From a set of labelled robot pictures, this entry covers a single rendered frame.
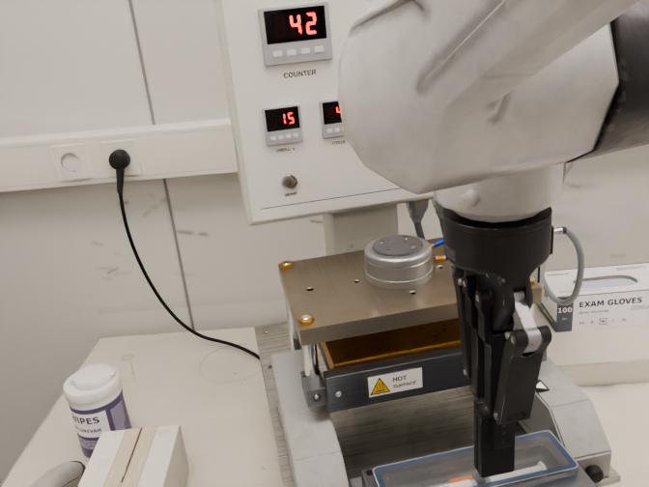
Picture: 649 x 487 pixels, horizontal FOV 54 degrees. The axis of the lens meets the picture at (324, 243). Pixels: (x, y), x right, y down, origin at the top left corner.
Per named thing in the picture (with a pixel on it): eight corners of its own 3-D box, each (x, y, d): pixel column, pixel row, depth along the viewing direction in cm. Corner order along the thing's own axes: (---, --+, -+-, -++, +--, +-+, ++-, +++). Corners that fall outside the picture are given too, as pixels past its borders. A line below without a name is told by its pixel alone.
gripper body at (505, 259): (427, 195, 49) (431, 302, 52) (468, 234, 41) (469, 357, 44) (520, 182, 49) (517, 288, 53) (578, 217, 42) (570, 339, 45)
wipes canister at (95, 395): (94, 433, 110) (72, 359, 105) (142, 430, 110) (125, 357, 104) (74, 469, 102) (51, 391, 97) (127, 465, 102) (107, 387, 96)
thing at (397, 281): (279, 303, 91) (268, 219, 86) (483, 269, 95) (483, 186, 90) (308, 403, 68) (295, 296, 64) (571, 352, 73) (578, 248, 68)
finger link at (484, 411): (523, 277, 47) (532, 285, 46) (522, 404, 51) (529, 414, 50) (472, 286, 47) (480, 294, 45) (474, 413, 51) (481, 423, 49)
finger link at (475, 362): (467, 281, 47) (461, 272, 49) (467, 402, 52) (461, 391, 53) (518, 272, 48) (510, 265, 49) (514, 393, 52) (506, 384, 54)
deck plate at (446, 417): (254, 330, 104) (253, 326, 104) (455, 295, 109) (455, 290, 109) (296, 557, 62) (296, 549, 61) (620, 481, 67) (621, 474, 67)
